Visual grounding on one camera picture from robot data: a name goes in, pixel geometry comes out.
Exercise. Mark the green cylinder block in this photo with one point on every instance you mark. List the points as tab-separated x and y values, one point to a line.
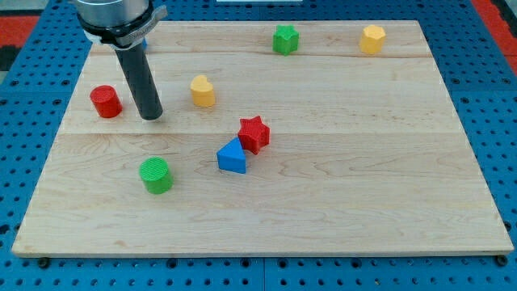
155	175

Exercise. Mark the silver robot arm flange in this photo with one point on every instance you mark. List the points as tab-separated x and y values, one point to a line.
122	24

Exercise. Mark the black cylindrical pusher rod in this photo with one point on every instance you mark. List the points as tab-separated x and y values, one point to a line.
140	81

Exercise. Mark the red cylinder block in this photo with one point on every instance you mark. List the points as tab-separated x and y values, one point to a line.
106	101

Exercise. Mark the yellow heart block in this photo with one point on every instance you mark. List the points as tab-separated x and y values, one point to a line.
202	92

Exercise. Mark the wooden board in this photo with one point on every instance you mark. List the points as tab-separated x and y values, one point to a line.
367	155

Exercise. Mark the red star block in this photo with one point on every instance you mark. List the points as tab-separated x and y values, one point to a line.
253	134

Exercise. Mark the green star block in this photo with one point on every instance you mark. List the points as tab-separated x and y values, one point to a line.
285	40

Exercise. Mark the yellow hexagon block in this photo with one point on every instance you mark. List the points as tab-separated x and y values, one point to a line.
372	39

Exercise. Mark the blue triangle block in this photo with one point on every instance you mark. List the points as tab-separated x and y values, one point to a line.
231	157

